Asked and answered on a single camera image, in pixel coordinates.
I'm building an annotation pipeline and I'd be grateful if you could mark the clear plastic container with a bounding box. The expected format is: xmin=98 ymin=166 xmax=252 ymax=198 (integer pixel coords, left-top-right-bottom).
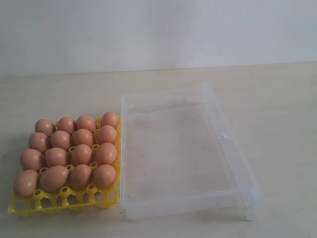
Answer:
xmin=120 ymin=83 xmax=262 ymax=221

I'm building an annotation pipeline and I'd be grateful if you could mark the brown egg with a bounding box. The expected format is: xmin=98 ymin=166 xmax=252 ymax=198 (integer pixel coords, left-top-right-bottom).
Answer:
xmin=70 ymin=164 xmax=93 ymax=191
xmin=94 ymin=164 xmax=116 ymax=188
xmin=71 ymin=144 xmax=94 ymax=166
xmin=72 ymin=128 xmax=94 ymax=147
xmin=98 ymin=125 xmax=118 ymax=144
xmin=28 ymin=132 xmax=51 ymax=153
xmin=39 ymin=166 xmax=69 ymax=193
xmin=20 ymin=149 xmax=46 ymax=172
xmin=51 ymin=130 xmax=73 ymax=151

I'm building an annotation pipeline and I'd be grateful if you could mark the brown egg second row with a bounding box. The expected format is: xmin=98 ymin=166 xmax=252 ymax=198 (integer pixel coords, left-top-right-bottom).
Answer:
xmin=96 ymin=143 xmax=118 ymax=165
xmin=45 ymin=147 xmax=68 ymax=168

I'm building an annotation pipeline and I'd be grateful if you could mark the brown egg placed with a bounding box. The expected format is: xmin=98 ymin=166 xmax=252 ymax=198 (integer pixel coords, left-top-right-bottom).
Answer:
xmin=76 ymin=115 xmax=98 ymax=132
xmin=35 ymin=119 xmax=56 ymax=137
xmin=57 ymin=116 xmax=76 ymax=135

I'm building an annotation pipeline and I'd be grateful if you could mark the yellow plastic egg tray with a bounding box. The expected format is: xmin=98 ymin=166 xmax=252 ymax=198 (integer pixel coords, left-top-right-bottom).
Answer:
xmin=7 ymin=116 xmax=122 ymax=217

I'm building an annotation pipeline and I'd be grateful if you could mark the brown egg column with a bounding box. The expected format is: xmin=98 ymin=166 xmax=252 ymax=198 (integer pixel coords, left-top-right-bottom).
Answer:
xmin=13 ymin=170 xmax=40 ymax=198

